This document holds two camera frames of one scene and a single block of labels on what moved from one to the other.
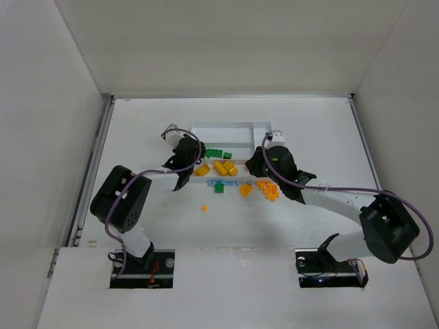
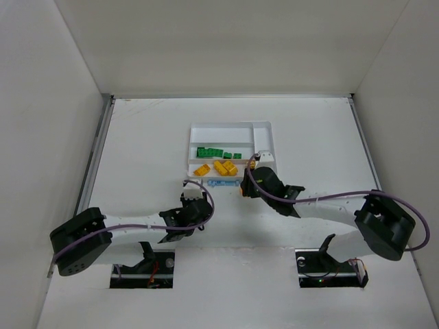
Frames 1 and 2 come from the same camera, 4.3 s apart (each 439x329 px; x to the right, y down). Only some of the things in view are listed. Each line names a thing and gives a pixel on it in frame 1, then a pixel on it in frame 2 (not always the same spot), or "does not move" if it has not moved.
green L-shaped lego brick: [214, 153] does not move
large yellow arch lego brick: [202, 171] does not move
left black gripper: [173, 162] -> [193, 208]
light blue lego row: [211, 183] does not move
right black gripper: [254, 166] -> [250, 185]
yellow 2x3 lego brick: [226, 168] does not move
